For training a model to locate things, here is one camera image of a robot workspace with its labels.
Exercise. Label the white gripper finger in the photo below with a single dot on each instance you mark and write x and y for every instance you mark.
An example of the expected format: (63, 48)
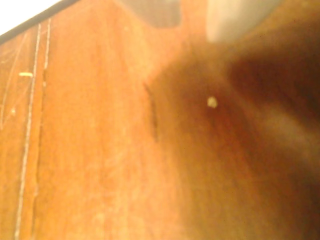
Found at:
(232, 17)
(157, 12)

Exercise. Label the small cookie crumb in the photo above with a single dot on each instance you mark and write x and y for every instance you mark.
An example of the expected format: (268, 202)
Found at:
(212, 102)

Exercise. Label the small pale sliver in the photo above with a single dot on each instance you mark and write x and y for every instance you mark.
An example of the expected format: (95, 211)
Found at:
(26, 74)

